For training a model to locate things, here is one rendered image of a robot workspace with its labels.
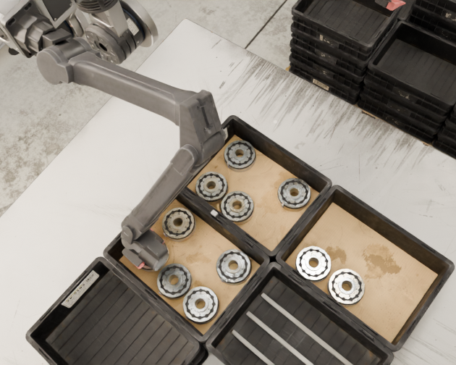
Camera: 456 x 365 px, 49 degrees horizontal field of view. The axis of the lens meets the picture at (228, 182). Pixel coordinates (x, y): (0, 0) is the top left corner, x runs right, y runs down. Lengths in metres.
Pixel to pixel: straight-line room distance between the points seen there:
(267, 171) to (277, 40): 1.49
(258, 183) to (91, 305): 0.64
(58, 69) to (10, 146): 1.86
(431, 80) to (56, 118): 1.95
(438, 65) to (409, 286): 1.26
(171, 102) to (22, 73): 2.33
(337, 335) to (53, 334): 0.82
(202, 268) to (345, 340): 0.46
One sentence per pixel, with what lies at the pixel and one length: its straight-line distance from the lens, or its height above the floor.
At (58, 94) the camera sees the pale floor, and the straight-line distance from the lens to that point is 3.05.
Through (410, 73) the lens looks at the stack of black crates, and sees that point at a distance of 2.46.
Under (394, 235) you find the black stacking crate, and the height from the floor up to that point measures 0.88.
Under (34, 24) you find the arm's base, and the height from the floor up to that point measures 1.48.
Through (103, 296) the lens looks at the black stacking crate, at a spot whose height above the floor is 0.83.
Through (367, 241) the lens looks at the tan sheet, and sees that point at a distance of 1.57.
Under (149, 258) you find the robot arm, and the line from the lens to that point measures 1.32.
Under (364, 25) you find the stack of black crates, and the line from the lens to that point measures 2.45.
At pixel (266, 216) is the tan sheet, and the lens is 1.57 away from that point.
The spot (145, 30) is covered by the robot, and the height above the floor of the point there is 1.14.
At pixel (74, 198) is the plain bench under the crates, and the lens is 1.87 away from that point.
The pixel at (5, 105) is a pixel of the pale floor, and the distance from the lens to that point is 3.15.
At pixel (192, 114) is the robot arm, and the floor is 1.52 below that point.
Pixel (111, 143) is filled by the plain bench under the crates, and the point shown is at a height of 0.70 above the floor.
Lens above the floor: 2.30
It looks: 65 degrees down
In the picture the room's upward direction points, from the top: 11 degrees counter-clockwise
